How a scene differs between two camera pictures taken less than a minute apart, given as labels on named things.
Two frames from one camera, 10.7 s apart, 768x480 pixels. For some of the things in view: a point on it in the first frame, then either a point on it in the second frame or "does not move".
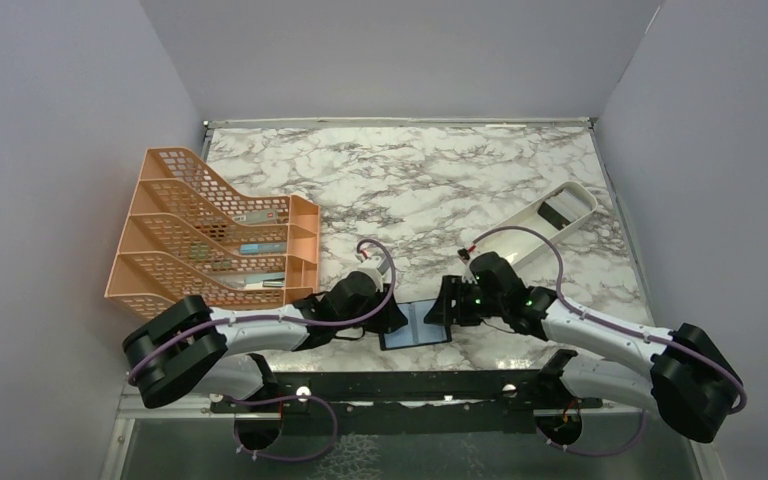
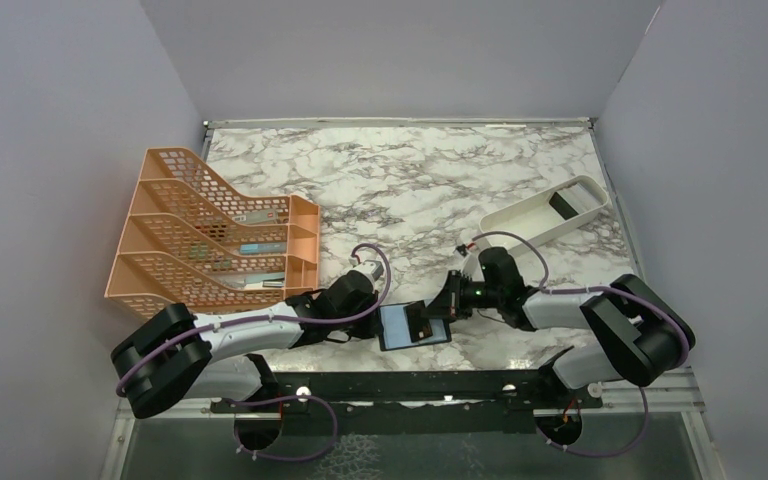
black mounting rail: (472, 400) does not move
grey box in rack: (266, 216) does not move
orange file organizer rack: (187, 237) does not move
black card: (552, 216) → (560, 205)
